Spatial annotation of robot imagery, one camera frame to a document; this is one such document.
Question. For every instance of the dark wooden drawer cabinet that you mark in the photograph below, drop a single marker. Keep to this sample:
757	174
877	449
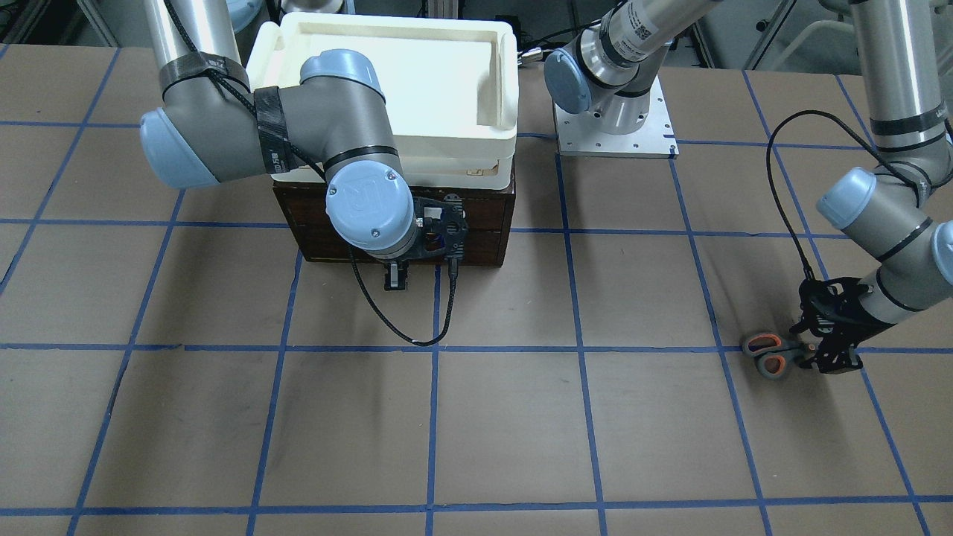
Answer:
303	206

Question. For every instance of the white plastic tray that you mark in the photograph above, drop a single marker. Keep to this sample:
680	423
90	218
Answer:
451	87

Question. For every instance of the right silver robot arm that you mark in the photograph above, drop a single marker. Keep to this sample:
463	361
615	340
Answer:
213	127

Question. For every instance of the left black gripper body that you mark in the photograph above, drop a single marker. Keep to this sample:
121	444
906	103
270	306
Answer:
842	328

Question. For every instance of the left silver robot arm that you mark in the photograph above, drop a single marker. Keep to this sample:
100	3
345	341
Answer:
607	71

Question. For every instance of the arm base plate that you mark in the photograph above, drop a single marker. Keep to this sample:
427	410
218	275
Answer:
626	127

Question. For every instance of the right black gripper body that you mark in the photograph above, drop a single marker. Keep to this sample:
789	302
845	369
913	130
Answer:
395	276

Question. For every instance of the grey orange scissors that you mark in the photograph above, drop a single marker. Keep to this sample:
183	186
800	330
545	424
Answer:
774	356

